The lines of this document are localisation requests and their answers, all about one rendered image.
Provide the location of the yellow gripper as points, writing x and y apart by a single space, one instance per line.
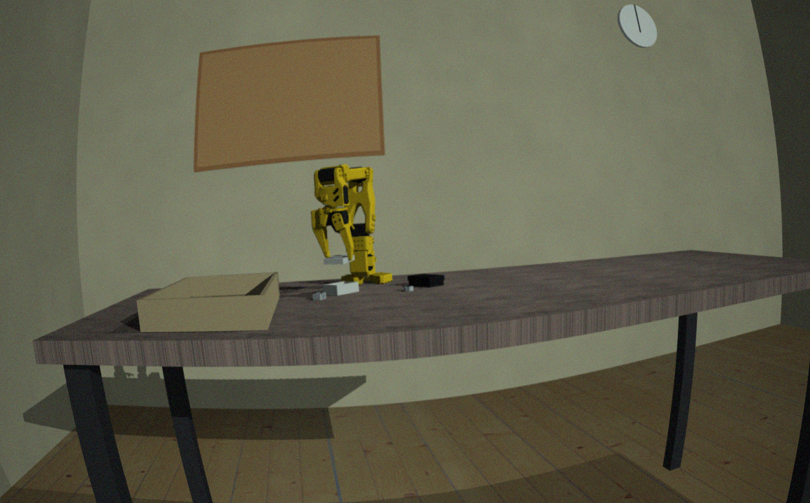
340 220

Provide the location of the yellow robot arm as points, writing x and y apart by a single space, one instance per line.
349 196

